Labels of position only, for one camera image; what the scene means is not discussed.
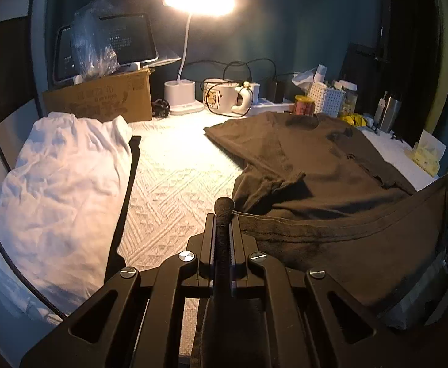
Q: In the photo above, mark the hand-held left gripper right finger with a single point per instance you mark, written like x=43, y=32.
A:
x=236, y=245

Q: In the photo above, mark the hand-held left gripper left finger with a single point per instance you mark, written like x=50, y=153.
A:
x=208, y=245

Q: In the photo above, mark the dark brown T-shirt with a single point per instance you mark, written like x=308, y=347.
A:
x=323, y=168

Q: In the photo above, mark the white textured table cover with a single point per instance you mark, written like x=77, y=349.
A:
x=178, y=176

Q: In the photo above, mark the small black object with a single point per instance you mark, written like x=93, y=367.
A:
x=161, y=108

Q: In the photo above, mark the white power strip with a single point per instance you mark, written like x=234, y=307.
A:
x=270, y=104

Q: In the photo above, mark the white mug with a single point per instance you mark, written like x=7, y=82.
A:
x=224, y=97

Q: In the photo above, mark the white desk lamp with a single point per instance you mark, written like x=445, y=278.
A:
x=183, y=96

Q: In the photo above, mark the white charger adapter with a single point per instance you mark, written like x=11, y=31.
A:
x=255, y=92

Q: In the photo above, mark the red can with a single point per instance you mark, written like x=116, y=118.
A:
x=304, y=106

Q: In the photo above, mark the white garment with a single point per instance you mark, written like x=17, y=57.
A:
x=63, y=184

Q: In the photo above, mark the black charger adapter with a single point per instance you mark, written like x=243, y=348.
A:
x=275, y=90

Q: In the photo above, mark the yellow packet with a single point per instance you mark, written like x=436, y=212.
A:
x=352, y=119

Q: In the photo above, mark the white plastic basket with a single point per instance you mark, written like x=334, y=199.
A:
x=327, y=99

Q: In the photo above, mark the white tissue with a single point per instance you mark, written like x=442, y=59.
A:
x=304, y=78

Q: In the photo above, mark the cardboard box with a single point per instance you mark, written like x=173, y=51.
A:
x=105, y=96

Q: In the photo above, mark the clear jar with white lid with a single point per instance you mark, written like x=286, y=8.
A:
x=348, y=101

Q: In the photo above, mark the steel tumbler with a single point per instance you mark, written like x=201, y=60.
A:
x=388, y=115

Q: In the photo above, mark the yellow tissue box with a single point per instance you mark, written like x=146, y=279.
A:
x=427, y=157

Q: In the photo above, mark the clear plastic bag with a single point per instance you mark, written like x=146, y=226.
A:
x=89, y=46

